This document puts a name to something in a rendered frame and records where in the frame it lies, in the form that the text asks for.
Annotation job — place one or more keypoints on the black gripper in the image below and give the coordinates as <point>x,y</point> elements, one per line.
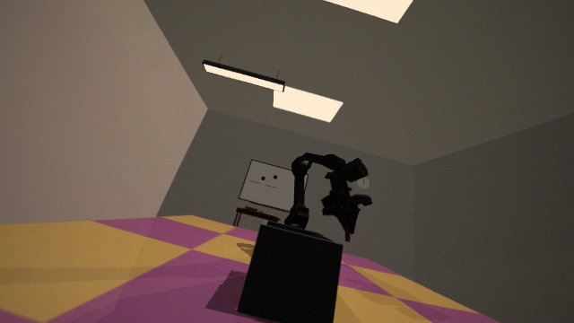
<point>347,211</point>

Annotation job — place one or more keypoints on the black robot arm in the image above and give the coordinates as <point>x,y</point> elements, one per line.
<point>354,170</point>

